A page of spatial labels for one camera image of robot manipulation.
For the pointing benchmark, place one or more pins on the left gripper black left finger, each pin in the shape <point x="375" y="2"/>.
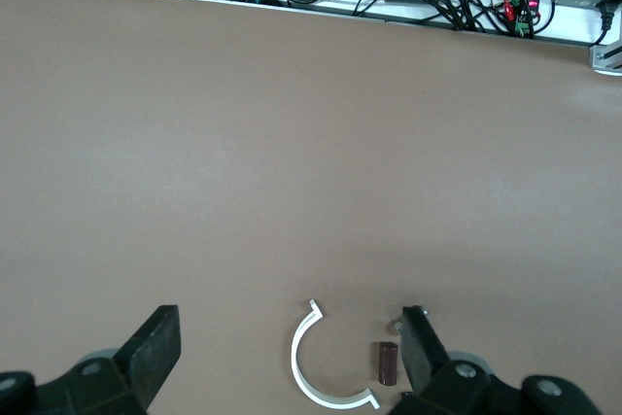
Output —
<point x="146" y="356"/>

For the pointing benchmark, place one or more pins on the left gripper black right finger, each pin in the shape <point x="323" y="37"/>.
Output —
<point x="423" y="352"/>

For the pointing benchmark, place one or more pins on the small brown cylinder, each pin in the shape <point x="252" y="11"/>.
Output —
<point x="387" y="361"/>

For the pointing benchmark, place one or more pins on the small metal tee fitting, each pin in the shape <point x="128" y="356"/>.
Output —
<point x="393" y="326"/>

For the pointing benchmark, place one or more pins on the green and red connectors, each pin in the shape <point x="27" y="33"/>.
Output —
<point x="522" y="26"/>

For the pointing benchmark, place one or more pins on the small black switch module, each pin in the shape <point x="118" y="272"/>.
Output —
<point x="405" y="394"/>

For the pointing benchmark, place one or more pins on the grey metal pole mount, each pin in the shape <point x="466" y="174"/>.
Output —
<point x="605" y="58"/>

